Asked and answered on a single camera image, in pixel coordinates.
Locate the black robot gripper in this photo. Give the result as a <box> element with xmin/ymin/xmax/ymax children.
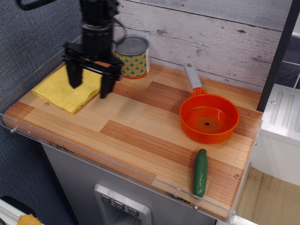
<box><xmin>63</xmin><ymin>23</ymin><xmax>123</xmax><ymax>98</ymax></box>

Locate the yellow cloth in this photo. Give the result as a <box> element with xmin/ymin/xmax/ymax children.
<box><xmin>31</xmin><ymin>66</ymin><xmax>102</xmax><ymax>114</ymax></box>

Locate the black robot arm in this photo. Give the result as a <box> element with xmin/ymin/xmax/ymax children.
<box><xmin>63</xmin><ymin>0</ymin><xmax>123</xmax><ymax>98</ymax></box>

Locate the patterned tin can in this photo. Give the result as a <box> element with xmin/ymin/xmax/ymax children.
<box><xmin>115</xmin><ymin>35</ymin><xmax>150</xmax><ymax>79</ymax></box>

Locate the grey cabinet with dispenser panel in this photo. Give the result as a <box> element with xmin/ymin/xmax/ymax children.
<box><xmin>43</xmin><ymin>145</ymin><xmax>216</xmax><ymax>225</ymax></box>

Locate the green toy cucumber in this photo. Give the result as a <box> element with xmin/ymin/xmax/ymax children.
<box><xmin>193</xmin><ymin>149</ymin><xmax>208</xmax><ymax>198</ymax></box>

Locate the yellow object bottom left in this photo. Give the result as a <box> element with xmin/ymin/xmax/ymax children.
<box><xmin>17</xmin><ymin>214</ymin><xmax>42</xmax><ymax>225</ymax></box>

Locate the white toy sink unit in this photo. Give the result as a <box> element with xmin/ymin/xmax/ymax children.
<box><xmin>249</xmin><ymin>84</ymin><xmax>300</xmax><ymax>185</ymax></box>

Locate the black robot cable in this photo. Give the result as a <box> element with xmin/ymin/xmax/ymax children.
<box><xmin>17</xmin><ymin>0</ymin><xmax>58</xmax><ymax>11</ymax></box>

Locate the orange pan with grey handle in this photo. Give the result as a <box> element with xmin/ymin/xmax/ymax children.
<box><xmin>179</xmin><ymin>62</ymin><xmax>240</xmax><ymax>144</ymax></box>

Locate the black right vertical post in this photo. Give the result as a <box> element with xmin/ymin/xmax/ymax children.
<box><xmin>256</xmin><ymin>0</ymin><xmax>300</xmax><ymax>112</ymax></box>

